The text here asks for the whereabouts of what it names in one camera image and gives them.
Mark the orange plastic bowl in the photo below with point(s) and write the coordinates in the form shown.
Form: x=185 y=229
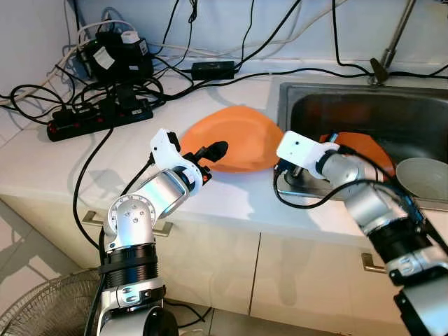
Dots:
x=234 y=136
x=357 y=147

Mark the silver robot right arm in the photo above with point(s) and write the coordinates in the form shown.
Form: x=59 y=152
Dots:
x=381 y=210

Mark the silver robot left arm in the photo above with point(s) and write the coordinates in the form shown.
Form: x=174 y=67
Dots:
x=147 y=203

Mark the white kitchen cabinet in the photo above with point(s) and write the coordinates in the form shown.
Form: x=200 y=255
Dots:
x=294 y=280

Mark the black power adapter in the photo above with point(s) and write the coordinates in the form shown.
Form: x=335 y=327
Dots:
x=213 y=70

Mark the stainless steel sink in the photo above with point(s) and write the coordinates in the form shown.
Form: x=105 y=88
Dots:
x=378 y=105

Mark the black power strip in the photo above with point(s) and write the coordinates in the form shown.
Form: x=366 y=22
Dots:
x=98 y=119

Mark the black charger with white labels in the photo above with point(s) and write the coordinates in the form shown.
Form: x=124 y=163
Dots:
x=119 y=56

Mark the white plate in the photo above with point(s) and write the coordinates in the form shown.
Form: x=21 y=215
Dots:
x=427 y=178

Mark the chrome faucet pipe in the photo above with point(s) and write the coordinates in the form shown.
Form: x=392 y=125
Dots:
x=395 y=35

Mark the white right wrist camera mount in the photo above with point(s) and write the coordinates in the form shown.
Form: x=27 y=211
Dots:
x=301 y=147

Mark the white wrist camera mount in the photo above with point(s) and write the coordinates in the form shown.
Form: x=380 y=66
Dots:
x=301 y=147
x=168 y=150

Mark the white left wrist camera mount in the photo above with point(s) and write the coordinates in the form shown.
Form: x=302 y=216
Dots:
x=168 y=150

